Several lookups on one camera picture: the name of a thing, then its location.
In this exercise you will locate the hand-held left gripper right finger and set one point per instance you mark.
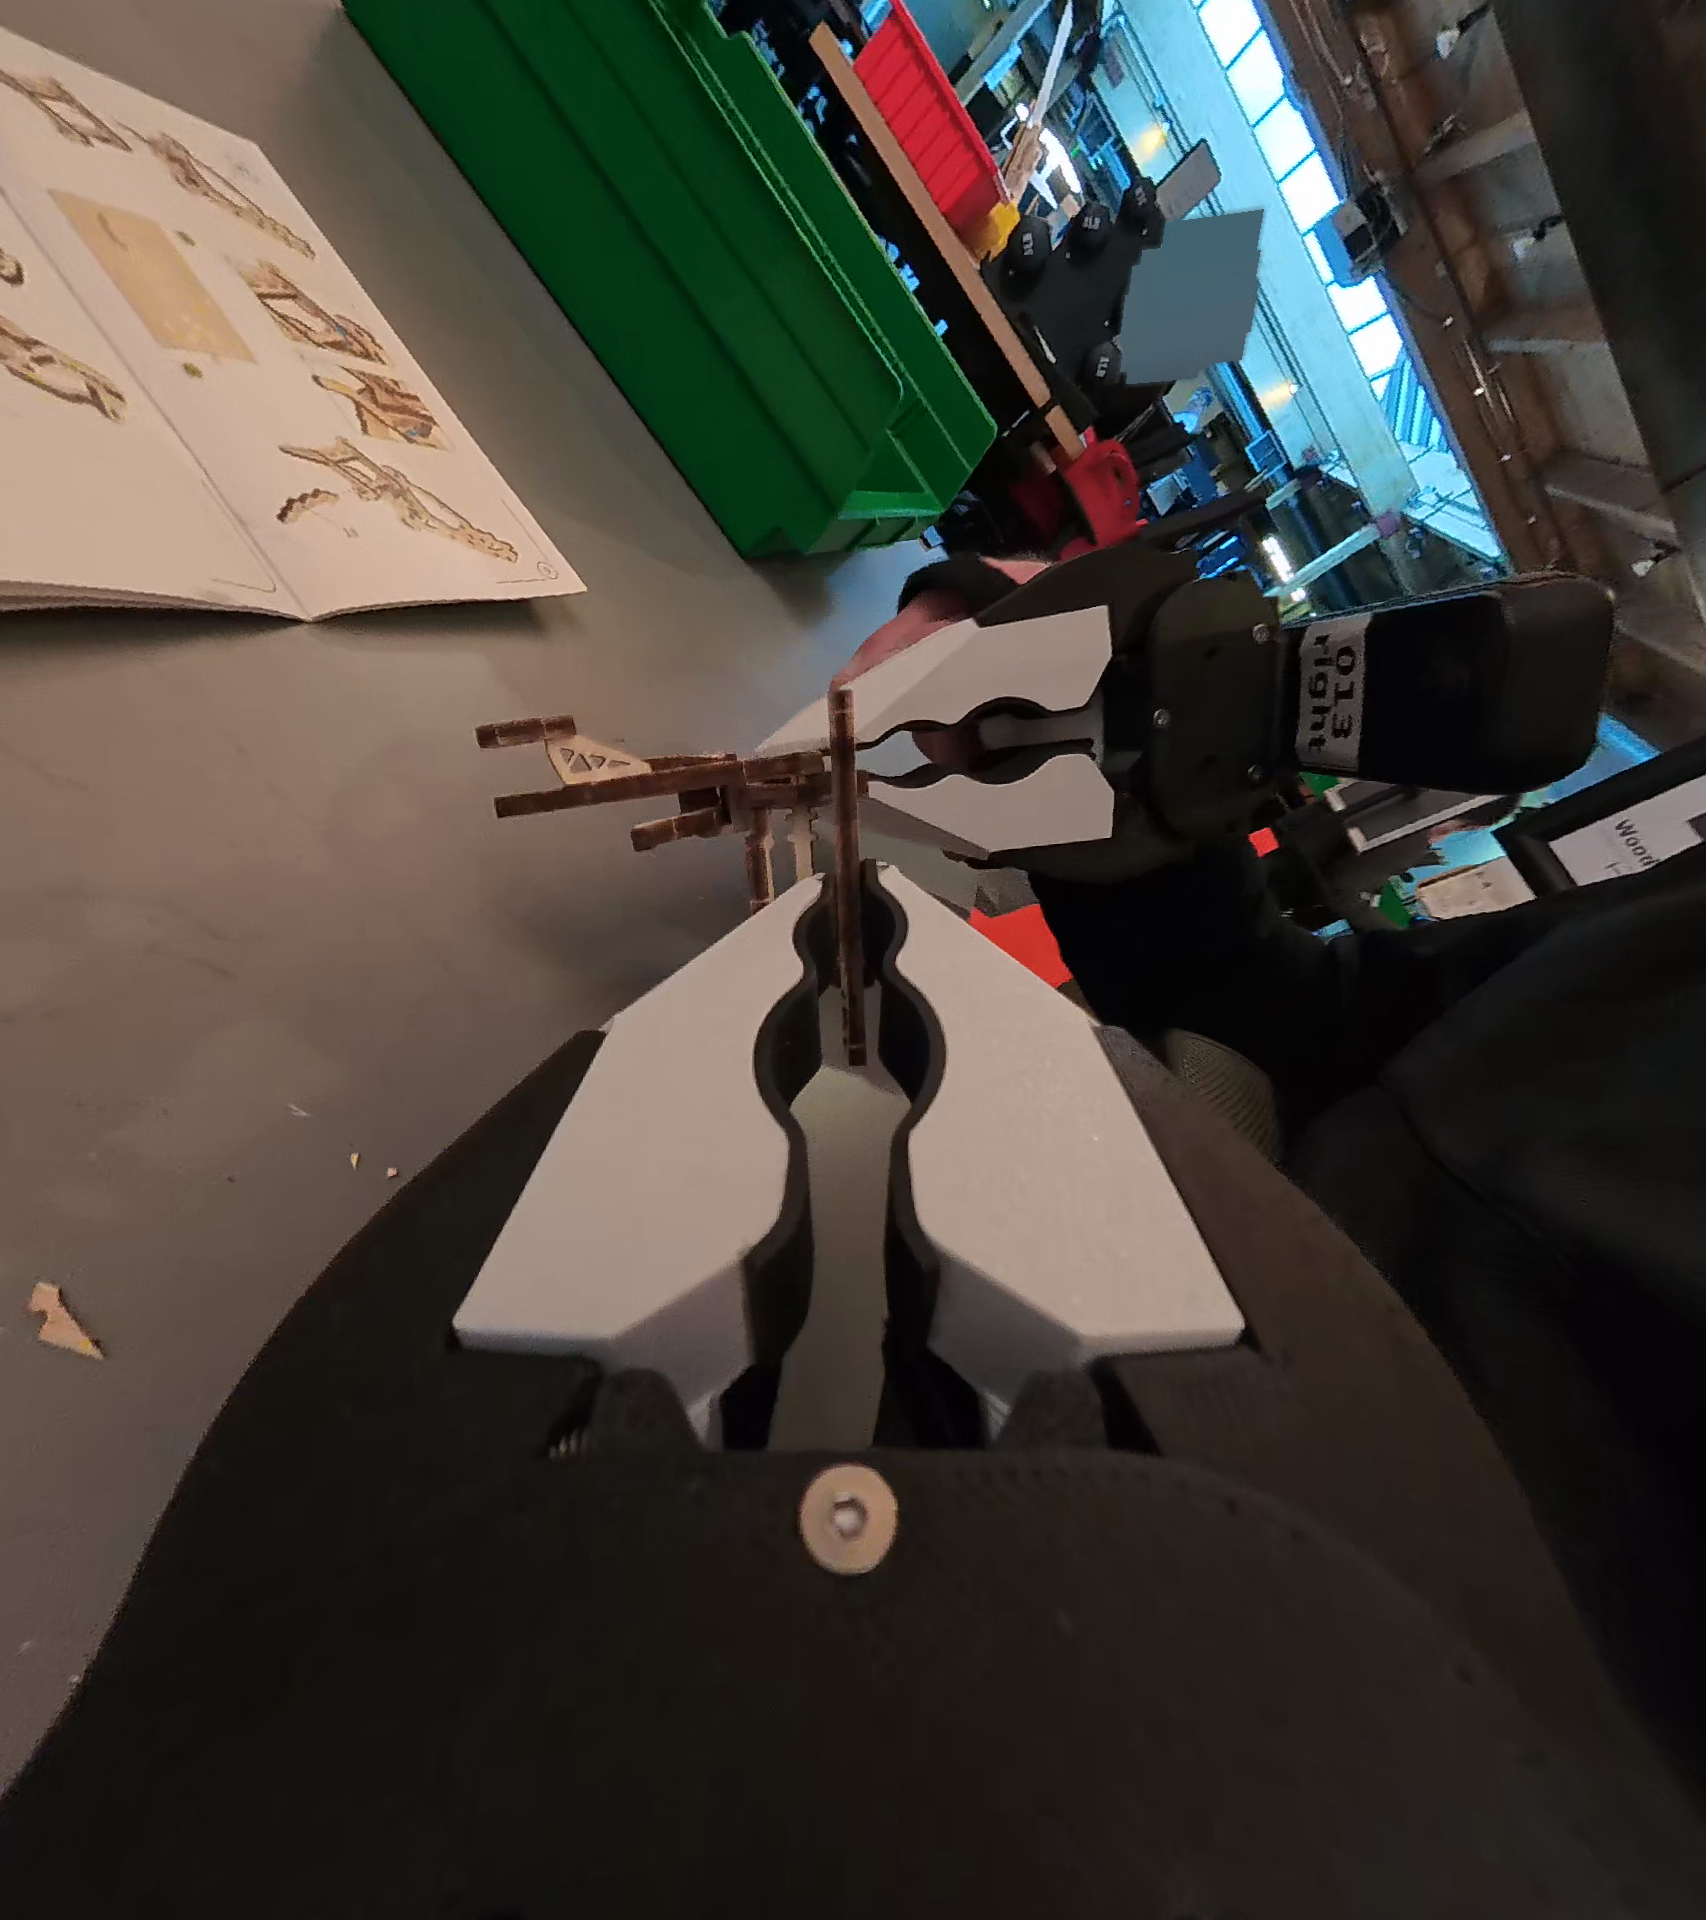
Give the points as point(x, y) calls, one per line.
point(1063, 1184)

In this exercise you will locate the long wooden plank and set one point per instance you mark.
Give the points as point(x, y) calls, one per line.
point(942, 255)

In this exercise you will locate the white label sign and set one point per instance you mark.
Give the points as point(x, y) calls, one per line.
point(1663, 818)

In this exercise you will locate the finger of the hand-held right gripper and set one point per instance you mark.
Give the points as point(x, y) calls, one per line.
point(1018, 653)
point(1032, 802)

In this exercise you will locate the red plastic bin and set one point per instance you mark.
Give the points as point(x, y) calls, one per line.
point(928, 105)

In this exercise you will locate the metal duct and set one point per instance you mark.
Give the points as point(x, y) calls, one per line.
point(1663, 301)

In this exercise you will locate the person's dark clothing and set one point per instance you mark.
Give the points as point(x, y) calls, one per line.
point(1619, 1200)

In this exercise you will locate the person's right hand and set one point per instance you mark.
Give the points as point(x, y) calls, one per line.
point(900, 639)

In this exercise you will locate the red clamp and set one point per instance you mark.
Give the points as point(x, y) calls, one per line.
point(1093, 489)

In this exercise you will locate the green plastic bin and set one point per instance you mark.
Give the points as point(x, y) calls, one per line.
point(672, 270)

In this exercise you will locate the wooden model spoiler frame assembly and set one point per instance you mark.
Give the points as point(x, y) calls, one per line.
point(689, 780)

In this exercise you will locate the black round weights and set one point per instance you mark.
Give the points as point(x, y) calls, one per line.
point(1078, 249)

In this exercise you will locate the open instruction booklet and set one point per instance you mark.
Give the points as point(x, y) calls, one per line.
point(89, 494)

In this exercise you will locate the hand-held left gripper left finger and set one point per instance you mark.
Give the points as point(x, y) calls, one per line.
point(628, 1184)

